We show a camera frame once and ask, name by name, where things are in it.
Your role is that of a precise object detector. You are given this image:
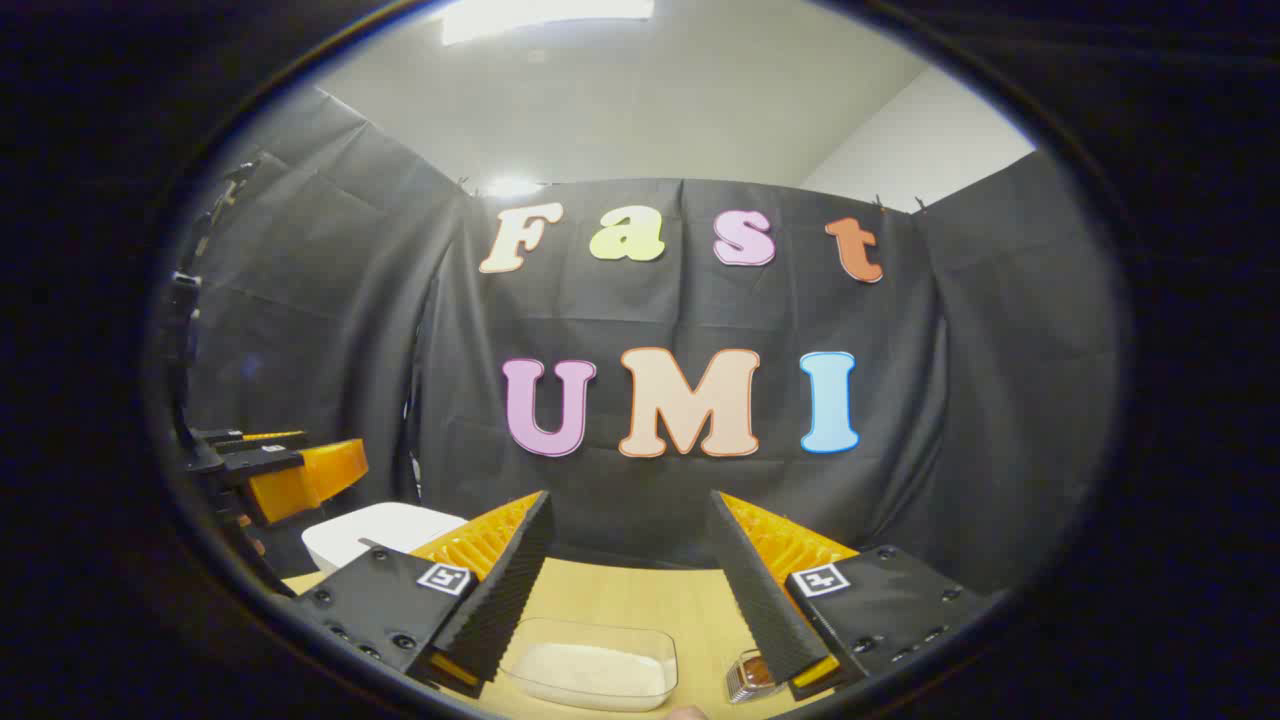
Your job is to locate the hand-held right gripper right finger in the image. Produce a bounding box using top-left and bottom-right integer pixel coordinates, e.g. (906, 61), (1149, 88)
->
(705, 489), (1007, 702)

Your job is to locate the clear plastic container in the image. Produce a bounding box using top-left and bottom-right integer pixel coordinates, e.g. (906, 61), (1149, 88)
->
(497, 617), (679, 713)

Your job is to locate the white rice cooker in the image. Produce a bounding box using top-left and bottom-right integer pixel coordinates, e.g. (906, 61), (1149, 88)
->
(302, 502), (469, 574)

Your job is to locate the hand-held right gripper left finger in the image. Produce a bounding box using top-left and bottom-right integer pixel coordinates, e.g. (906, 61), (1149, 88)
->
(290, 489), (557, 700)

